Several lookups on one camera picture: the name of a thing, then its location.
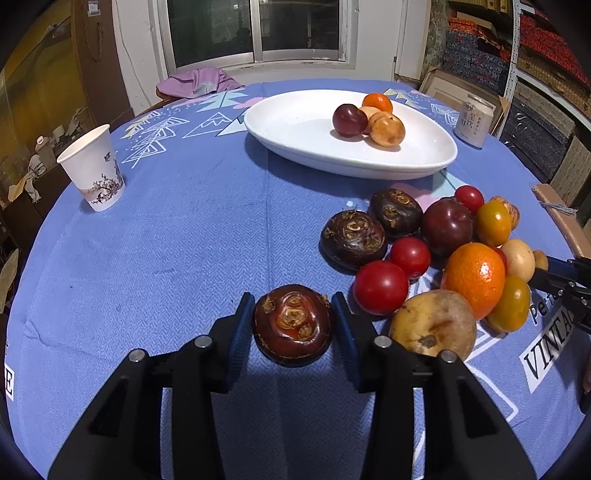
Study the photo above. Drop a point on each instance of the tan round fruit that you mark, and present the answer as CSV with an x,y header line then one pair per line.
x,y
387,130
370,112
519,258

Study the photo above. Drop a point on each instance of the large orange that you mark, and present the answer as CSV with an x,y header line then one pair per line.
x,y
475,280

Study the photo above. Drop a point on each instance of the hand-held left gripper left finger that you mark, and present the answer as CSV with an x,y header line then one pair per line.
x,y
240,344

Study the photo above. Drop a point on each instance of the wooden glass cabinet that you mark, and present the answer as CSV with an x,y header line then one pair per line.
x,y
51,92

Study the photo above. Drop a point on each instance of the blue printed tablecloth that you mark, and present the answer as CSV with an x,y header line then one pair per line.
x,y
184,230

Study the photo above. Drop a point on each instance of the orange-green tomato lower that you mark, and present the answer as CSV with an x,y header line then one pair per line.
x,y
511,305

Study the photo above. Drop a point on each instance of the white drink can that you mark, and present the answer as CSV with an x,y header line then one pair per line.
x,y
473,122

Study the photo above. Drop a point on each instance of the small orange tangerine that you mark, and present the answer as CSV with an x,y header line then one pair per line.
x,y
377,102

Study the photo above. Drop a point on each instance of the tan potato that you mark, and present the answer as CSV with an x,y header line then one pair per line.
x,y
433,323

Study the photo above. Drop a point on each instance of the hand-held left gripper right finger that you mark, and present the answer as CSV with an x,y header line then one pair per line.
x,y
346,344

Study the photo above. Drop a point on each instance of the shelf of patterned boxes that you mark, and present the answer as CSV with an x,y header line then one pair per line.
x,y
540,69

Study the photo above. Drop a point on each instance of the reddish brown water chestnut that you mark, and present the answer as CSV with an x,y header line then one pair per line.
x,y
293,325

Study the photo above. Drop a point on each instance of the yellow orange tangerine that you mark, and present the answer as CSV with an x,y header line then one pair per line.
x,y
493,224

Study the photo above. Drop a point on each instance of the white oval plate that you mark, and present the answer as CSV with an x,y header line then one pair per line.
x,y
295,124

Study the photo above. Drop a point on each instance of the small brown longan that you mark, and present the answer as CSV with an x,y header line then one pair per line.
x,y
540,260

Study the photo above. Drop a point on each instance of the framed cardboard box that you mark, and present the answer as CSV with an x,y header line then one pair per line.
x,y
450,90

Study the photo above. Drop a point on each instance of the speckled brown nut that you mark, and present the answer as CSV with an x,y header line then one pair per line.
x,y
513,215

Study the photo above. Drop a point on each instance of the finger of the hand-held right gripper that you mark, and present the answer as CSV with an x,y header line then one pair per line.
x,y
549,279
564,266

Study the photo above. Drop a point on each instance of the white floral paper cup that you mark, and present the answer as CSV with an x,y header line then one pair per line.
x,y
94,170

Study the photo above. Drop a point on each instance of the pink cloth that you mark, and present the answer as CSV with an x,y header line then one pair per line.
x,y
194,81

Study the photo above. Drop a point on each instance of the large red tomato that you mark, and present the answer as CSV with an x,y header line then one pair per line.
x,y
381,287

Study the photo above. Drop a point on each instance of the dark brown water chestnut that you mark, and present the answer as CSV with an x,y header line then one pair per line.
x,y
353,240
396,212

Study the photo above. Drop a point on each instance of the window with white frame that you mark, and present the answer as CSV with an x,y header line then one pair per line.
x,y
258,27

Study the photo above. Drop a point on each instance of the small red tomato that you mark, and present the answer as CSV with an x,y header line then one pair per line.
x,y
469,197

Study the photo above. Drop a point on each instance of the dark purple plum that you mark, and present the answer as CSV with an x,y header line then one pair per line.
x,y
349,120
447,226

